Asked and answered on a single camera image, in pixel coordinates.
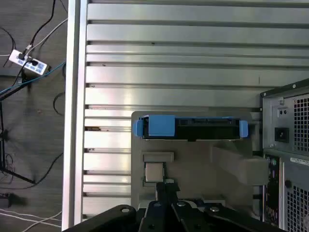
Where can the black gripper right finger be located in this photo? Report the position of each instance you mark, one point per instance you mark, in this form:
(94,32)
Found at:
(188,217)

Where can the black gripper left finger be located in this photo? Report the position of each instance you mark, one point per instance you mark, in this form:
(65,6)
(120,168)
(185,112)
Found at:
(154,217)

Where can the hard disk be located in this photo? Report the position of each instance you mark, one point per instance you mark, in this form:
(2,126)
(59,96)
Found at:
(207,131)

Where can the silver CPU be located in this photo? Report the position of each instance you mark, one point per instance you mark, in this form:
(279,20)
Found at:
(155,171)

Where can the grey parts rack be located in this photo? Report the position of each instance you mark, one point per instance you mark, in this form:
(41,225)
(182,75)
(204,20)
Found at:
(193,164)

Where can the black PC case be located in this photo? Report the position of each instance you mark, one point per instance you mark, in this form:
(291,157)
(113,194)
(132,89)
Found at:
(289,169)

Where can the black tripod stand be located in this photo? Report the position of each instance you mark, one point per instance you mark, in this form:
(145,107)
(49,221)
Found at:
(1,135)

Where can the white power strip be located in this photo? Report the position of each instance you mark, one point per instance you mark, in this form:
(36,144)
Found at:
(26,61)

